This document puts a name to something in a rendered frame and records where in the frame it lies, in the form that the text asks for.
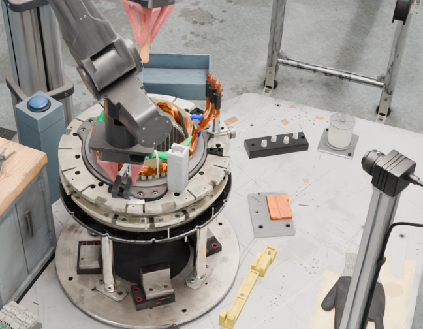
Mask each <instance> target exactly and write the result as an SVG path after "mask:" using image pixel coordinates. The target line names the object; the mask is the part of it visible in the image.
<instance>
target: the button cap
mask: <svg viewBox="0 0 423 329"><path fill-rule="evenodd" d="M47 106H48V99H47V98H46V97H45V96H42V95H37V96H34V97H32V98H30V100H29V107H30V108H32V109H34V110H42V109H44V108H46V107H47Z"/></svg>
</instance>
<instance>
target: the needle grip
mask: <svg viewBox="0 0 423 329"><path fill-rule="evenodd" d="M143 30H144V25H143V26H141V27H140V35H141V36H142V32H143ZM150 38H151V33H150V34H149V37H148V39H147V41H146V43H145V45H144V46H141V45H140V47H139V54H140V57H141V59H142V60H141V62H143V63H146V62H148V61H149V48H150Z"/></svg>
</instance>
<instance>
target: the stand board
mask: <svg viewBox="0 0 423 329"><path fill-rule="evenodd" d="M4 148H7V150H6V151H5V153H4V156H7V155H8V154H10V153H12V152H13V151H15V154H13V155H12V156H11V157H9V158H8V159H7V160H6V161H5V162H4V163H3V166H5V167H6V171H7V174H6V175H4V174H1V175H0V216H1V215H2V213H3V212H4V211H5V210H6V209H7V208H8V207H9V206H10V205H11V203H12V202H13V201H14V200H15V199H16V197H17V196H18V195H19V194H20V193H21V192H22V191H23V190H24V189H25V187H26V186H27V185H28V184H29V183H30V181H31V180H32V179H33V178H34V177H35V176H36V175H37V174H38V173H39V172H40V170H41V169H42V168H43V167H44V165H45V164H46V163H47V162H48V160H47V155H46V153H44V152H41V151H39V150H36V149H33V148H29V147H27V146H24V145H21V144H18V143H15V142H13V141H10V140H7V139H4V138H1V137H0V153H1V152H2V151H3V150H4Z"/></svg>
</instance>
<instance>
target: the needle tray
mask: <svg viewBox="0 0 423 329"><path fill-rule="evenodd" d="M139 64H140V66H141V69H142V71H143V65H142V62H139ZM206 73H209V74H211V54H183V53H159V52H150V53H149V61H148V62H146V64H145V65H144V75H143V86H144V90H145V91H146V92H147V94H158V95H168V96H171V97H175V100H176V99H177V98H180V99H183V100H202V101H206V96H205V90H206V80H207V75H206ZM137 77H138V78H139V79H140V81H141V83H142V72H140V73H139V74H138V75H137Z"/></svg>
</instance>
